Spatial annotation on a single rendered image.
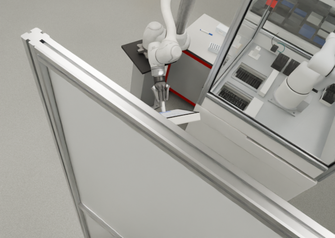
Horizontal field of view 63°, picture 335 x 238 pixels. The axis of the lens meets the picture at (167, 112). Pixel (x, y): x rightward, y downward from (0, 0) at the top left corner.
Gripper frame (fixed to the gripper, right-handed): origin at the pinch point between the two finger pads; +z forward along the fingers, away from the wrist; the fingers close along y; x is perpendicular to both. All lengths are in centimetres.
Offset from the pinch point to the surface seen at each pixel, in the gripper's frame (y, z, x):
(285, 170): 73, 55, -24
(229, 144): 50, 37, 5
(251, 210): -32, 4, -134
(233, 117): 44.7, 13.8, -11.6
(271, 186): 75, 73, -6
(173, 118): -3.2, 4.6, -25.7
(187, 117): 5.1, 5.2, -25.7
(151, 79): 20, -18, 85
